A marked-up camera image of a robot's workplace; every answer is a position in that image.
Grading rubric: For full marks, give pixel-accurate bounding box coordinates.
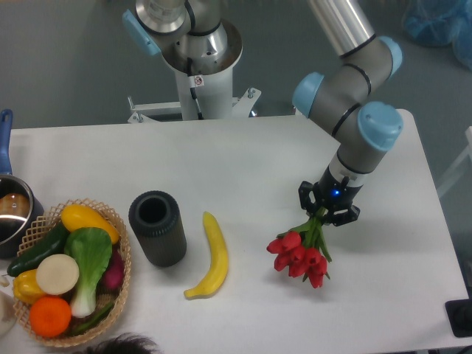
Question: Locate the person's dark hair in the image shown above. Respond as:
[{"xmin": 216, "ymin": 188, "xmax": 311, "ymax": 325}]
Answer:
[{"xmin": 75, "ymin": 333, "xmax": 162, "ymax": 354}]

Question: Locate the red tulip bouquet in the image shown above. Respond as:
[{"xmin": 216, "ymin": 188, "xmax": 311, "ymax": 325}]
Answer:
[{"xmin": 266, "ymin": 208, "xmax": 332, "ymax": 288}]

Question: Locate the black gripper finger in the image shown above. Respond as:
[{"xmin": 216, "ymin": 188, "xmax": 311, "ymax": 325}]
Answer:
[
  {"xmin": 298, "ymin": 181, "xmax": 321, "ymax": 215},
  {"xmin": 322, "ymin": 205, "xmax": 361, "ymax": 226}
]

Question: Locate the white frame at right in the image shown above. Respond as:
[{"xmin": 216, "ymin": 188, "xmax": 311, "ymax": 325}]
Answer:
[{"xmin": 437, "ymin": 126, "xmax": 471, "ymax": 198}]

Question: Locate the dark grey ribbed vase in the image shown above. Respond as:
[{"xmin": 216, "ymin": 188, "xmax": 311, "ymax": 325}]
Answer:
[{"xmin": 128, "ymin": 190, "xmax": 187, "ymax": 268}]

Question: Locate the orange fruit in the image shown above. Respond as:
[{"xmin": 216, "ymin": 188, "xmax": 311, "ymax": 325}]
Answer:
[{"xmin": 29, "ymin": 296, "xmax": 72, "ymax": 338}]

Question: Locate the blue handled saucepan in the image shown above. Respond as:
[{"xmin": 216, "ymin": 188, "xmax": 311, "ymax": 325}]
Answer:
[{"xmin": 1, "ymin": 109, "xmax": 44, "ymax": 260}]

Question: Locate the yellow bell pepper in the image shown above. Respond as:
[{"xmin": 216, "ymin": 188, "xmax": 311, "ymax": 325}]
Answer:
[{"xmin": 13, "ymin": 269, "xmax": 46, "ymax": 305}]

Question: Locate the purple red radish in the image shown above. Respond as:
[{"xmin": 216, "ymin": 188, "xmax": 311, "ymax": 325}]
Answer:
[{"xmin": 101, "ymin": 249, "xmax": 125, "ymax": 291}]

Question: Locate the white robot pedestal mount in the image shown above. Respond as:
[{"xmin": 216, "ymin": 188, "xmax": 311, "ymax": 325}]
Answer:
[{"xmin": 122, "ymin": 11, "xmax": 261, "ymax": 123}]

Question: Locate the green cucumber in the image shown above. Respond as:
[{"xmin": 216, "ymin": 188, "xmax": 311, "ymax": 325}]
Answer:
[{"xmin": 7, "ymin": 221, "xmax": 69, "ymax": 277}]

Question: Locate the green bok choy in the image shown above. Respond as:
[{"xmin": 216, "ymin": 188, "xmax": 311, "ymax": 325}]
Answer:
[{"xmin": 64, "ymin": 227, "xmax": 112, "ymax": 318}]

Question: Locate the white round radish slice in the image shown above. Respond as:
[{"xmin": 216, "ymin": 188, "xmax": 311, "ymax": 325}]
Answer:
[{"xmin": 35, "ymin": 254, "xmax": 80, "ymax": 296}]

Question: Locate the woven wicker basket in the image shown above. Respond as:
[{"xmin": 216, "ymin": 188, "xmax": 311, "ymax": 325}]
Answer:
[{"xmin": 14, "ymin": 198, "xmax": 131, "ymax": 348}]

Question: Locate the green bean pod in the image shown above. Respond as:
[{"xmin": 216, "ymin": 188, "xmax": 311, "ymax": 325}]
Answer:
[{"xmin": 68, "ymin": 302, "xmax": 114, "ymax": 336}]

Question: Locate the small white garlic piece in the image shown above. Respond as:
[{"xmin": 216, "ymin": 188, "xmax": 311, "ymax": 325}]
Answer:
[{"xmin": 0, "ymin": 275, "xmax": 10, "ymax": 288}]

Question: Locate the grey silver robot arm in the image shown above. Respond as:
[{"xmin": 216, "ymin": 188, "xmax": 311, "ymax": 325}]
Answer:
[{"xmin": 122, "ymin": 1, "xmax": 403, "ymax": 226}]

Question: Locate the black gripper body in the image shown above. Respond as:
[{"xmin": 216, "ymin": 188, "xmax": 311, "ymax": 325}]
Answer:
[{"xmin": 316, "ymin": 167, "xmax": 363, "ymax": 214}]

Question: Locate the yellow banana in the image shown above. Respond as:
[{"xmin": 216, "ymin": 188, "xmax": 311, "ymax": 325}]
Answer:
[{"xmin": 184, "ymin": 212, "xmax": 229, "ymax": 300}]

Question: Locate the yellow squash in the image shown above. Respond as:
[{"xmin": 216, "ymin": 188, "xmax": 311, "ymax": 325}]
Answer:
[{"xmin": 60, "ymin": 204, "xmax": 120, "ymax": 245}]

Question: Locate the blue plastic bag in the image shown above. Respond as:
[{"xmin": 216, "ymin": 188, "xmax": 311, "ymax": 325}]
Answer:
[{"xmin": 402, "ymin": 1, "xmax": 471, "ymax": 69}]

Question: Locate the black device at table edge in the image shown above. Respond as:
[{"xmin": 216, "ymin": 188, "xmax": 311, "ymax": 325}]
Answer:
[{"xmin": 445, "ymin": 299, "xmax": 471, "ymax": 338}]

